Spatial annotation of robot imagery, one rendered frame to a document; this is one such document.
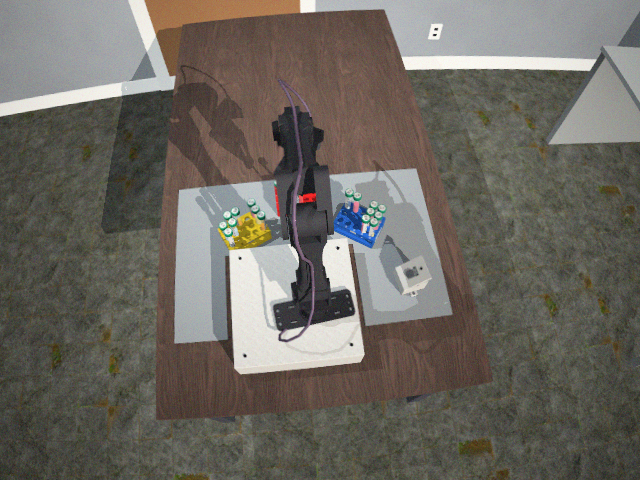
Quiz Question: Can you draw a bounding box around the grey flat mat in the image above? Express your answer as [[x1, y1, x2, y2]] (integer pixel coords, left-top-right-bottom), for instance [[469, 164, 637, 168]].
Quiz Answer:
[[174, 169, 453, 344]]

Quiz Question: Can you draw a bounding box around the red tube rack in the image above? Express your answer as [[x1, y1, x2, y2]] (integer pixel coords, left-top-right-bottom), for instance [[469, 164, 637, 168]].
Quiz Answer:
[[275, 187, 316, 217]]

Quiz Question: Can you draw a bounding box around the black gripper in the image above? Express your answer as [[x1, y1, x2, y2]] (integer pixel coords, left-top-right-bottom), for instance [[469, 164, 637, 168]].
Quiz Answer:
[[274, 157, 304, 197]]

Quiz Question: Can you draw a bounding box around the yellow rack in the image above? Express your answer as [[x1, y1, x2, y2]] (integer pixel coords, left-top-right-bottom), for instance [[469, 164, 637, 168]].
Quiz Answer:
[[218, 212, 272, 250]]

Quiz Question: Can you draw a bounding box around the blue tube rack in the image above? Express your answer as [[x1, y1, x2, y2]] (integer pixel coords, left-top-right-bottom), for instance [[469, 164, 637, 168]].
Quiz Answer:
[[334, 202, 385, 248]]

